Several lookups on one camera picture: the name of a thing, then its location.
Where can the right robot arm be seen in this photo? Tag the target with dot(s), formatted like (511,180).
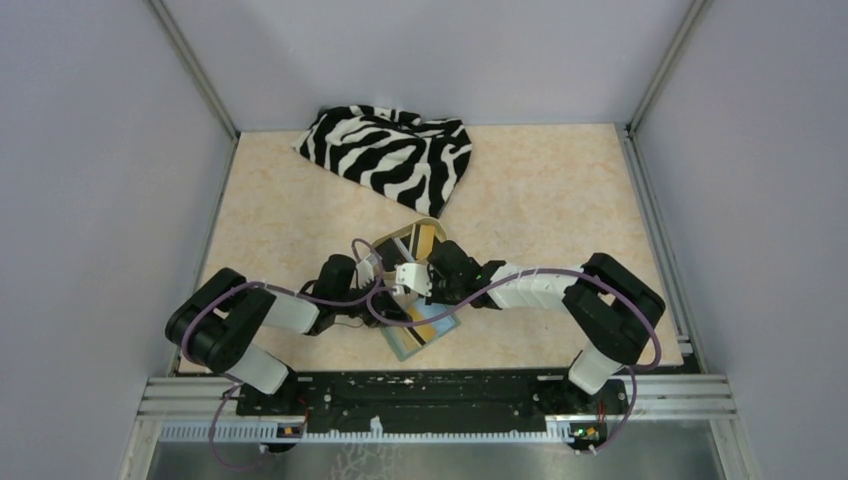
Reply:
(615,309)

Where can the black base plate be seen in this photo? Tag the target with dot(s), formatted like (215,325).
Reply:
(433,401)

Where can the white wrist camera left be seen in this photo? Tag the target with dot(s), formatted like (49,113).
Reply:
(367,270)

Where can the yellow card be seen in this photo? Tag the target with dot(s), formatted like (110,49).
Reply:
(415,338)

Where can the zebra striped cloth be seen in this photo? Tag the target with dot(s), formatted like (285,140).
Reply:
(396,153)

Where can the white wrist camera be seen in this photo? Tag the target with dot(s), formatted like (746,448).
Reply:
(367,270)
(412,278)

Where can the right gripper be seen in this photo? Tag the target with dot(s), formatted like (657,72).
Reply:
(435,298)

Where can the green card holder wallet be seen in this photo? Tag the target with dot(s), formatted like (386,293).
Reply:
(417,309)

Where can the dark VIP card upper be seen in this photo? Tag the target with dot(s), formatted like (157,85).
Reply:
(421,241)

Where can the dark VIP card lower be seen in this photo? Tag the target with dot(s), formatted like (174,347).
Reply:
(390,254)

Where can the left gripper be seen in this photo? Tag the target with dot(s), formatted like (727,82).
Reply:
(388,308)

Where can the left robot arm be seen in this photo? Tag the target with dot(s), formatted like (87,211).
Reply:
(216,326)

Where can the dark vip card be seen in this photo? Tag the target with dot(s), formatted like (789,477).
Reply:
(390,254)
(421,241)

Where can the aluminium front rail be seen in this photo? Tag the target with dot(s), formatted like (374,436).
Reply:
(203,409)

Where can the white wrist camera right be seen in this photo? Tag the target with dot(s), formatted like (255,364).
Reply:
(412,278)

